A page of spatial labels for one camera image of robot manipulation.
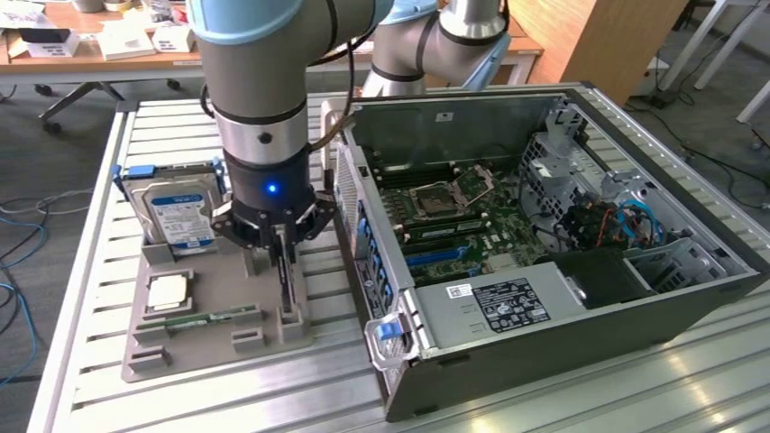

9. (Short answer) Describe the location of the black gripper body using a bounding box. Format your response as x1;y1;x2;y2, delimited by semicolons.
223;148;317;248

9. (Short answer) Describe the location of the low-profile graphics card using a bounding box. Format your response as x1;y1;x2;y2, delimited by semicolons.
270;223;302;327

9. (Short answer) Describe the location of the hard disk blue carrier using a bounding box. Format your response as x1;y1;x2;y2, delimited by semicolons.
110;157;235;258

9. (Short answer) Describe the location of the grey parts rack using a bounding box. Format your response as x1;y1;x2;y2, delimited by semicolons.
119;232;315;384

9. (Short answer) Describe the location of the silver CPU chip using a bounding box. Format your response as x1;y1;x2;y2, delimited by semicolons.
146;277;190;313

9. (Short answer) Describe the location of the CPU socket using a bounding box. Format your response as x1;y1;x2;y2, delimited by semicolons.
409;182;465;220

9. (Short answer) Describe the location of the blue expansion slot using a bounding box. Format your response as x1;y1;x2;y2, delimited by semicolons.
406;246;471;268

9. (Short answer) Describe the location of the metal socket cover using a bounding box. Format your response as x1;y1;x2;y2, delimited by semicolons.
451;162;499;193

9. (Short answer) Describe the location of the wooden office desk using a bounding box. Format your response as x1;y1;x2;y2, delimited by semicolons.
303;17;546;98
0;0;210;87

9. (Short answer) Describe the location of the grey power supply unit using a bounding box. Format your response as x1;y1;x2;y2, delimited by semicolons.
413;263;589;351

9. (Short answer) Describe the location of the green motherboard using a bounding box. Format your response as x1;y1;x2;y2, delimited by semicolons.
370;148;543;288

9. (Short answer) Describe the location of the white labelled box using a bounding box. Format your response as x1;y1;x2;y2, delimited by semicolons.
150;25;198;54

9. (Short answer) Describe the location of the black chair base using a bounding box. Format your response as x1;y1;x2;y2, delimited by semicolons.
34;79;183;133

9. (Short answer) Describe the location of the white open box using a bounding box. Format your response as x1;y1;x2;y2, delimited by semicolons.
95;20;159;61

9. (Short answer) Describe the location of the perforated metal disk bay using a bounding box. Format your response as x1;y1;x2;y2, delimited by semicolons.
517;130;613;217

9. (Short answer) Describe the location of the black and white box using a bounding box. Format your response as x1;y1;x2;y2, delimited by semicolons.
18;27;83;59

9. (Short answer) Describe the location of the black open PC case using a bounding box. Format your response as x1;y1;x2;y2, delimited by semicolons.
321;80;761;424

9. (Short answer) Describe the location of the silver sheet-metal disk bay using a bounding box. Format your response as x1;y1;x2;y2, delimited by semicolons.
622;237;730;297

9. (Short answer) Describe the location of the wooden cabinet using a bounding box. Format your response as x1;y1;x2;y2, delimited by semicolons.
506;0;690;98

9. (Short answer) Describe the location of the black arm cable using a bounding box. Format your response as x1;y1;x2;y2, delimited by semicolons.
303;0;386;154

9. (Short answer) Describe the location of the grey floor cable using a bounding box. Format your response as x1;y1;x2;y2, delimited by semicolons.
0;189;95;217

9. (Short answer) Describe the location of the blue floor cable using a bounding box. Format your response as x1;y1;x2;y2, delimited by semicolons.
0;216;48;387

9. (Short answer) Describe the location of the red wire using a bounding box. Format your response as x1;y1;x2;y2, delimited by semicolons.
597;205;621;248

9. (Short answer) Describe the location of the blue data wire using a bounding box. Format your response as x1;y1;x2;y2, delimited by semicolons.
614;199;666;250

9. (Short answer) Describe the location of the white desk frame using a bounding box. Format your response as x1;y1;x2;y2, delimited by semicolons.
658;0;770;124

